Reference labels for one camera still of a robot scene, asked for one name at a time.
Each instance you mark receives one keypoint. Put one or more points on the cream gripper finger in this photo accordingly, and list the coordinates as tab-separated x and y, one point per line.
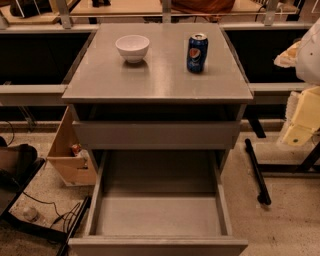
302	116

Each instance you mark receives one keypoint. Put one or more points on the blue pepsi can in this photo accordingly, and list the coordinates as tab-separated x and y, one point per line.
197	52

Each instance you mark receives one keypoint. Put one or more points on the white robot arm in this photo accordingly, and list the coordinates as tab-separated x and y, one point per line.
304	56

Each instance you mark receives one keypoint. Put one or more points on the grey drawer cabinet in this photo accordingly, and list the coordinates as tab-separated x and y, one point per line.
159	88

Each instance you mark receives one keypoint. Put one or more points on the open grey middle drawer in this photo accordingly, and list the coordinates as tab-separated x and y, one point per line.
158	203

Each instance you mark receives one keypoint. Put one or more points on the closed grey top drawer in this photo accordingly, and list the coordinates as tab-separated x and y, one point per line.
137	135

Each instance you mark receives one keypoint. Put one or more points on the black bar on floor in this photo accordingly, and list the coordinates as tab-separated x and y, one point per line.
263	197

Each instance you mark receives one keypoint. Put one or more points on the white ceramic bowl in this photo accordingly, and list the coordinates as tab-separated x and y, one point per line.
132	48

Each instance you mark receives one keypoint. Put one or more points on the wooden box on floor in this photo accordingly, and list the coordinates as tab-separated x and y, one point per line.
69	159

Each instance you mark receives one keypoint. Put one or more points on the grey metal rail frame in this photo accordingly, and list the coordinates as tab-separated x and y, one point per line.
80	16

